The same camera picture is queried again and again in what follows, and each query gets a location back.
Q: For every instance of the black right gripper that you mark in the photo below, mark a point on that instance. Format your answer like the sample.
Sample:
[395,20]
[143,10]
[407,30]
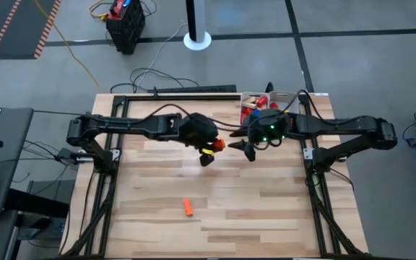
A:
[269,124]

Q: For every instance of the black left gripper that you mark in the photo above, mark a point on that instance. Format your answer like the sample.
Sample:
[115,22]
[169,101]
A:
[199,130]

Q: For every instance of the orange toy brick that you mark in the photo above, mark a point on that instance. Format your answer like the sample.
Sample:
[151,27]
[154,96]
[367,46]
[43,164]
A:
[219,144]
[188,207]

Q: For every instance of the white plastic bin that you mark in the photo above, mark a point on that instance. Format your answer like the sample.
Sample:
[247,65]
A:
[242,99]

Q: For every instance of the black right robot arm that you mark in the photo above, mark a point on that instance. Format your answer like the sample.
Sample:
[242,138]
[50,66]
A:
[338,124]

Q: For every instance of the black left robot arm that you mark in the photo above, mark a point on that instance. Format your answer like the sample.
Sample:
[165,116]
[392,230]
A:
[139,124]

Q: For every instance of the black power strip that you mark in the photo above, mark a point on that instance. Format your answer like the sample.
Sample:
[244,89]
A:
[193,89]

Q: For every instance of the black power adapter box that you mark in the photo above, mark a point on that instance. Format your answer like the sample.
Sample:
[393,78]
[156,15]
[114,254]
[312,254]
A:
[67,154]

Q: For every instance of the black crate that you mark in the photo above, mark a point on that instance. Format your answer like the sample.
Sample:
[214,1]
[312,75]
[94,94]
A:
[125,32]

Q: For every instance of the red and blue device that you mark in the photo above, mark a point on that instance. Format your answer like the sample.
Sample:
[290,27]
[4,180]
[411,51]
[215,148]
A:
[118,6]

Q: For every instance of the dark grey desk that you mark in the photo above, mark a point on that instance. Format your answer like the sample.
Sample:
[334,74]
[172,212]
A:
[13,144]

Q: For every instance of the black mat orange striped edges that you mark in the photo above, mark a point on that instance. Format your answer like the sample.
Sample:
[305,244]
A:
[24,25]

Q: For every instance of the small black bracket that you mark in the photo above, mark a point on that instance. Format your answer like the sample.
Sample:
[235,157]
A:
[269,86]

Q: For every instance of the silver corner bracket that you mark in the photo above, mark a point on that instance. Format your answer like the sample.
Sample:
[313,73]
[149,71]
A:
[308,153]
[116,154]

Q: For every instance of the black table frame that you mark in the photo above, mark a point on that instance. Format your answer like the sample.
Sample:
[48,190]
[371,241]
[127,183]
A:
[139,97]

